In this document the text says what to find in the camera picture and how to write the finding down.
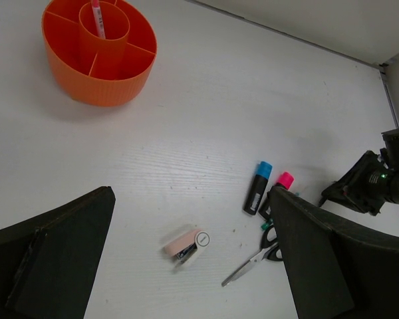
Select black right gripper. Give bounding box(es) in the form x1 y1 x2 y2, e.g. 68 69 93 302
320 128 399 216

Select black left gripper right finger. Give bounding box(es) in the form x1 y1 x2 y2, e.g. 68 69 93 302
269 189 399 318

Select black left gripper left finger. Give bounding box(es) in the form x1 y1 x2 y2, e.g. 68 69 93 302
0 186 115 318

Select pink white pen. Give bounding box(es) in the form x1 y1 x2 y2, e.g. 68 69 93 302
90 0 106 39

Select green gel pen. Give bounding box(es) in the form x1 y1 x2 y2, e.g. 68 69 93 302
258 197 273 231

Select pink cap black highlighter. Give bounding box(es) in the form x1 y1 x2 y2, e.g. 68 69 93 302
258 171 295 221

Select blue cap black highlighter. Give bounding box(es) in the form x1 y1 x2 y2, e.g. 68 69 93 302
243 161 273 216

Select pink white mini stapler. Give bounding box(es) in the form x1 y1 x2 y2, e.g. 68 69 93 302
164 229 211 271

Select orange round desk organizer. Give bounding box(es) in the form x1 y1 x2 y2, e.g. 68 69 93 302
42 1 157 107

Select black handled scissors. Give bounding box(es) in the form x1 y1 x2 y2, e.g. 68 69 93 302
221 223 283 287

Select aluminium rail right side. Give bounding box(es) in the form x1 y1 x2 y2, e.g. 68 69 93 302
379 58 399 128

